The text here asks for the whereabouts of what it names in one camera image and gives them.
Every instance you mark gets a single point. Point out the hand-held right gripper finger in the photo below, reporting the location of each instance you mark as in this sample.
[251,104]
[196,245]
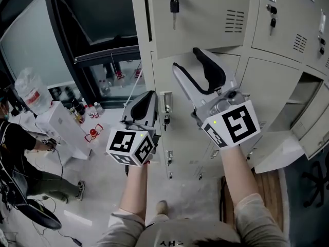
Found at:
[186,85]
[214,66]

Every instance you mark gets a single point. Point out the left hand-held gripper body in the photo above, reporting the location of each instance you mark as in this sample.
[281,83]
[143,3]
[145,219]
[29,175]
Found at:
[120,144]

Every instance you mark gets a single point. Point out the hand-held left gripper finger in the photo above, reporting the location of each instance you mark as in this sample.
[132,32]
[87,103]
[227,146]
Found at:
[137,107]
[154,112]

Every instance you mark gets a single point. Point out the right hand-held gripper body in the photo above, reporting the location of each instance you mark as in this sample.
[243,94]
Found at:
[239,123]

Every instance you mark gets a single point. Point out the grey metal locker door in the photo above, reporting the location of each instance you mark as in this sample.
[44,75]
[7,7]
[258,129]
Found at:
[277,153]
[316,127]
[200,22]

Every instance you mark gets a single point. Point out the person's right forearm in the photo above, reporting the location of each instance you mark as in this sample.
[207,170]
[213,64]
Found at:
[239,174]

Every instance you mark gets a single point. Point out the person's left forearm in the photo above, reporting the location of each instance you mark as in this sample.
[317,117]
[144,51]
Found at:
[135,189]

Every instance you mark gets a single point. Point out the black locker key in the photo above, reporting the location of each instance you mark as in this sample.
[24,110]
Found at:
[166,121]
[321,51]
[174,5]
[272,22]

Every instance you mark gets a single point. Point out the grey metal locker cabinet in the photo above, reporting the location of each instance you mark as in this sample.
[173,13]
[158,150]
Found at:
[270,73]

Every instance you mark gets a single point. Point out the group of small bottles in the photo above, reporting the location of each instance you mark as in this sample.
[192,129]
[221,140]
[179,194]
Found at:
[86,109]

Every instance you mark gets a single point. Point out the white water dispenser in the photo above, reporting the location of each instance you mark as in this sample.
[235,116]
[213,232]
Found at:
[64,130]

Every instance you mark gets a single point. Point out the person's beige shoe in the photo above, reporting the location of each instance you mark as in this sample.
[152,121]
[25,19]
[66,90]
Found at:
[162,207]

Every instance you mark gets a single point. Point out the brown wooden board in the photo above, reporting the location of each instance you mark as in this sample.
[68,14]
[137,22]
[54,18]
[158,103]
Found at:
[267,197]

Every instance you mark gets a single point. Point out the black framed glass cabinet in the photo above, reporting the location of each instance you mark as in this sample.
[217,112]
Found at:
[97,22]

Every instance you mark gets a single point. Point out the black office chair base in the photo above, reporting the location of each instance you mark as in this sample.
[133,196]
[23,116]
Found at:
[317,184]

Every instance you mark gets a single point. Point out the clear water jug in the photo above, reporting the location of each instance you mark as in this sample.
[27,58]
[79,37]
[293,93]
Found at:
[32,91]

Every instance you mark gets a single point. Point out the person's grey shirt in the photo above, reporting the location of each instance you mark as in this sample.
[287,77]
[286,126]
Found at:
[185,233]

